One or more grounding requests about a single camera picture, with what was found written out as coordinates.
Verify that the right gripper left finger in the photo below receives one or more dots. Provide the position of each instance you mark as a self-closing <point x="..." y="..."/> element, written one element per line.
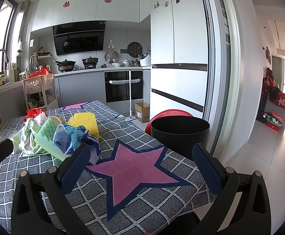
<point x="58" y="182"/>

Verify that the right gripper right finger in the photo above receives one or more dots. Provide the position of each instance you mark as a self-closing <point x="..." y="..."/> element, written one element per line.
<point x="221" y="183"/>

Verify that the blue wrapper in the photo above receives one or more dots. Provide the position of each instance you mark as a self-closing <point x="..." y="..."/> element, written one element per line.
<point x="68" y="138"/>

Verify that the green sponge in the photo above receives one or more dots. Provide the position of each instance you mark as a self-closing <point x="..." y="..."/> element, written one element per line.
<point x="44" y="138"/>

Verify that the red snack bag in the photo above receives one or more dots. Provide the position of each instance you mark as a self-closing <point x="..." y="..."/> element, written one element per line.
<point x="32" y="113"/>

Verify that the yellow sponge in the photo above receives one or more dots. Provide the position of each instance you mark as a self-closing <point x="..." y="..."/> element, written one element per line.
<point x="87" y="120"/>

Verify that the green white plastic bag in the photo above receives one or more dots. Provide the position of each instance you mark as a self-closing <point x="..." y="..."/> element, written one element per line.
<point x="23" y="140"/>

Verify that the white paper cup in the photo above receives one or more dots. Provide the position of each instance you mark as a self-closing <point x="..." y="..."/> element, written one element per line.
<point x="58" y="119"/>

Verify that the black trash bin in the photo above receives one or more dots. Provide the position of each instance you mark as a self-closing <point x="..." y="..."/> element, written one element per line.
<point x="180" y="133"/>

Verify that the kitchen faucet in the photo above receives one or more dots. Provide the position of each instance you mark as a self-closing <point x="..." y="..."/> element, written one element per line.
<point x="4" y="60"/>

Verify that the beige storage trolley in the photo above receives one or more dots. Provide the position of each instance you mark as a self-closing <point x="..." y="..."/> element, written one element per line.
<point x="39" y="92"/>

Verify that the white stick vacuum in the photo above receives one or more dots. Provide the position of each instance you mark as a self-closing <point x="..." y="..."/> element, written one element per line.
<point x="130" y="118"/>

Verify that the red basket on trolley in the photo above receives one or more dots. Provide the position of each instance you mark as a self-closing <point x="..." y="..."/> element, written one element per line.
<point x="41" y="72"/>

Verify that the cardboard box on floor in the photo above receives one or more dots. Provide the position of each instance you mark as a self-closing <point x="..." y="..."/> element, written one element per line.
<point x="142" y="111"/>

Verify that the black built-in oven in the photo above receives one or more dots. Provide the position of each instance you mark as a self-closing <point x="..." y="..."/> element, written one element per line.
<point x="119" y="83"/>

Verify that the black wok on stove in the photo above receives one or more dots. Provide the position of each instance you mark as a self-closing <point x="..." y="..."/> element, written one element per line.
<point x="66" y="65"/>

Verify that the white refrigerator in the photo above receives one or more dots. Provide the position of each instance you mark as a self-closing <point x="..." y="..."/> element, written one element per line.
<point x="179" y="56"/>

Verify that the black pot on stove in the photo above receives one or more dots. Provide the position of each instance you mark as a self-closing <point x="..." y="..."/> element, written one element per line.
<point x="90" y="62"/>

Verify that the white rice cooker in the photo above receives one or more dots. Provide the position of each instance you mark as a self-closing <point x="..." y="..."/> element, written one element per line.
<point x="145" y="60"/>

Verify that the black range hood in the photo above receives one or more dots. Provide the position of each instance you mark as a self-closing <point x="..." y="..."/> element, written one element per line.
<point x="83" y="36"/>

